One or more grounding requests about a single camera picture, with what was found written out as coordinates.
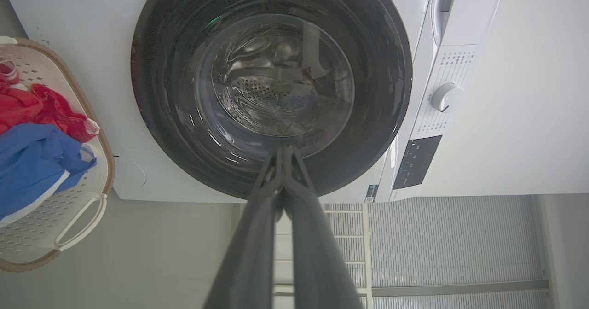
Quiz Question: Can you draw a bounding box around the steel washer drum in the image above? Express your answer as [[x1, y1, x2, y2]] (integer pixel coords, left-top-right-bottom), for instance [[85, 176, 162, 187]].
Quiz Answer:
[[212, 21, 355, 137]]

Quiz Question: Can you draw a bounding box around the beige perforated laundry basket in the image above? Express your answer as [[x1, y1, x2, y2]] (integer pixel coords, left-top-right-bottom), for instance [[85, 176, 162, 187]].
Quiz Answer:
[[0, 36, 115, 273]]

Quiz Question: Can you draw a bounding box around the white round control knob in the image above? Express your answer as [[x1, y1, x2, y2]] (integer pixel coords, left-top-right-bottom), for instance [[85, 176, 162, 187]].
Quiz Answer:
[[431, 83, 464, 112]]

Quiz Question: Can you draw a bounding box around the red white striped garment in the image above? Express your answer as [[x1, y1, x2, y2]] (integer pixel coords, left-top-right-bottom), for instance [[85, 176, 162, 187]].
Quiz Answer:
[[0, 59, 21, 86]]

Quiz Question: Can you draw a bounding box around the blue garment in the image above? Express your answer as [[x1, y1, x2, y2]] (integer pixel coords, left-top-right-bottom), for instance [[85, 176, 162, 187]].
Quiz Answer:
[[0, 124, 98, 222]]

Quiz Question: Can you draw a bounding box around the round dark glass washer door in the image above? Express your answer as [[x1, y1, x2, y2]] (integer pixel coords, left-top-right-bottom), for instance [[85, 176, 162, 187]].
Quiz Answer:
[[131, 0, 413, 200]]

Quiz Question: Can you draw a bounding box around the white detergent drawer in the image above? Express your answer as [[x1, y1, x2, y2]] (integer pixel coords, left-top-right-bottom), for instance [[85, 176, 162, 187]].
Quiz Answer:
[[430, 0, 509, 47]]

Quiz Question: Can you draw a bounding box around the grey ribbed window blind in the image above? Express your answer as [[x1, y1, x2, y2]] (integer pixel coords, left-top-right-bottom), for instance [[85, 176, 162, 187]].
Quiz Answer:
[[322, 195, 553, 309]]

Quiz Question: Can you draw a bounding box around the round white filter cover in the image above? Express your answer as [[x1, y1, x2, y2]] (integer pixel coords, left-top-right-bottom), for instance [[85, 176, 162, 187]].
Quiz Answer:
[[113, 155, 147, 187]]

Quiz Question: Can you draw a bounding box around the white shelf rack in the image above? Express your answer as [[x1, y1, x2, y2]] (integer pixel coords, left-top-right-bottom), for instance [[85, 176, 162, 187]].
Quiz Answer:
[[274, 203, 373, 309]]

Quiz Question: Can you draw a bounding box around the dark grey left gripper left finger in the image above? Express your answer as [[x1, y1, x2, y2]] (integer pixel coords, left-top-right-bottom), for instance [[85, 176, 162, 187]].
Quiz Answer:
[[203, 147, 285, 309]]

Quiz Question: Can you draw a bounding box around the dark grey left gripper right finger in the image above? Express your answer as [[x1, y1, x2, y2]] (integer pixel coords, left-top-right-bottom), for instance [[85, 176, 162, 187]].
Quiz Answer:
[[284, 146, 364, 309]]

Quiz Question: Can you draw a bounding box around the white washing machine body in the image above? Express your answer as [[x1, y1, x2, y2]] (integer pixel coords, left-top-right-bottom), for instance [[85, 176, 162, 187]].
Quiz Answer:
[[0, 0, 589, 204]]

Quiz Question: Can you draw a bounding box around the black washer display panel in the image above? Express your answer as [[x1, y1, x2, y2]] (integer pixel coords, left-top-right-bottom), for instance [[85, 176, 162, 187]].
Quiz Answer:
[[393, 135, 443, 190]]

